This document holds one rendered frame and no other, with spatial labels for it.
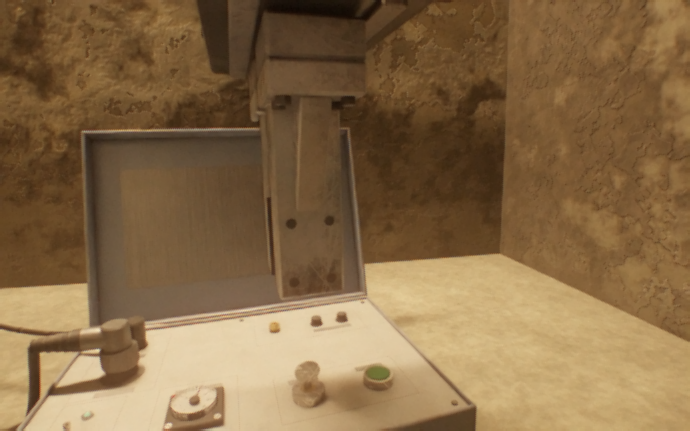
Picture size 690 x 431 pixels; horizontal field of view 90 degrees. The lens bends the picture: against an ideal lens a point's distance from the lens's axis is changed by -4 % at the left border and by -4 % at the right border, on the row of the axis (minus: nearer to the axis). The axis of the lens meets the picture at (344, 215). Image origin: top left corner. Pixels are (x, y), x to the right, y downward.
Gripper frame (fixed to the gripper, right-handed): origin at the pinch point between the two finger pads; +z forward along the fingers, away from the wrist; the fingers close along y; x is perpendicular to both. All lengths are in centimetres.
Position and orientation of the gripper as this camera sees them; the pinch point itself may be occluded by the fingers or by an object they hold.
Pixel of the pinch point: (300, 238)
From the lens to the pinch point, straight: 31.2
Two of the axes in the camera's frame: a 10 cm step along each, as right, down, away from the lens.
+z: 0.3, 9.9, 1.7
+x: 9.5, -0.7, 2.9
